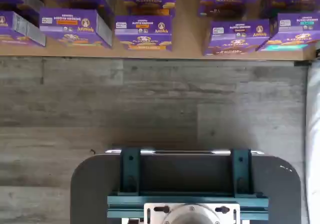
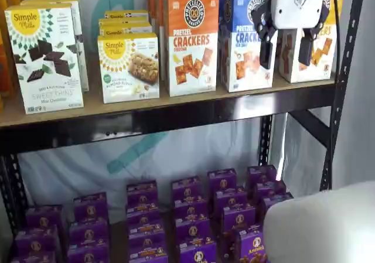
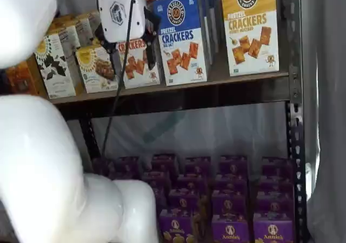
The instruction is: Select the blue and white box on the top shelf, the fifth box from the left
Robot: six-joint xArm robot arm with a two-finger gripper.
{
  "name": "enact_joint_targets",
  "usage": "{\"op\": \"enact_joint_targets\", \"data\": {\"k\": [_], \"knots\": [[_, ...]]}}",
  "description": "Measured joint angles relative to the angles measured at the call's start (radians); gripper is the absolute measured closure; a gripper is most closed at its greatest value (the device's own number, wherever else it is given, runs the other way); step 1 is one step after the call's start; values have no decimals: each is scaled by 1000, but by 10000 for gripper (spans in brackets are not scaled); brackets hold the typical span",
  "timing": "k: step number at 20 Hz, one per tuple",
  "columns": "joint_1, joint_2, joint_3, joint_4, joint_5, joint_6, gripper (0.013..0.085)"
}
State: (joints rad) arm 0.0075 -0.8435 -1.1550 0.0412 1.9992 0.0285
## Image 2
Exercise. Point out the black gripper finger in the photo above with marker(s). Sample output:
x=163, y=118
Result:
x=267, y=49
x=306, y=47

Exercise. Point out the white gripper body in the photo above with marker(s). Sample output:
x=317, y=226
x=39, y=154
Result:
x=296, y=5

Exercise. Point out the blue white pretzel crackers box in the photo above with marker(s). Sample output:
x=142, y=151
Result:
x=240, y=58

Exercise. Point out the yellow white pretzel crackers box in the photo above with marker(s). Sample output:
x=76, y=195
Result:
x=293, y=66

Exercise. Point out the orange cheddar pretzel crackers box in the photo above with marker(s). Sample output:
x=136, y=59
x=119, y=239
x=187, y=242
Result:
x=192, y=49
x=151, y=2
x=159, y=17

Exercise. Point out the black metal shelf rack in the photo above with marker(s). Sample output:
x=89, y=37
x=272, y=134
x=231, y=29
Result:
x=175, y=119

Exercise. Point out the purple Annie's snack box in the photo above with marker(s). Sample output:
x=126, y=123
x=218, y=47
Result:
x=187, y=188
x=262, y=175
x=35, y=241
x=44, y=216
x=88, y=233
x=89, y=207
x=272, y=206
x=88, y=257
x=192, y=230
x=143, y=211
x=197, y=255
x=222, y=181
x=252, y=248
x=146, y=241
x=190, y=208
x=237, y=219
x=145, y=225
x=32, y=258
x=142, y=192
x=149, y=257
x=269, y=189
x=230, y=200

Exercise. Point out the Simple Mills almond bars box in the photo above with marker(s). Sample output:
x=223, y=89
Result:
x=126, y=13
x=129, y=69
x=123, y=20
x=126, y=28

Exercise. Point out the wooden shelf board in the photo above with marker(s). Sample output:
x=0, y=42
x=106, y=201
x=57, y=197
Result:
x=93, y=106

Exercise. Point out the Simple Mills sweet thins box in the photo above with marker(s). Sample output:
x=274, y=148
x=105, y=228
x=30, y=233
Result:
x=82, y=58
x=47, y=64

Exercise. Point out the white backdrop sheet teal logo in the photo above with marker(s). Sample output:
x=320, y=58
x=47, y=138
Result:
x=73, y=169

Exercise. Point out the purple Annie's snack boxes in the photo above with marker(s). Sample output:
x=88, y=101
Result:
x=118, y=242

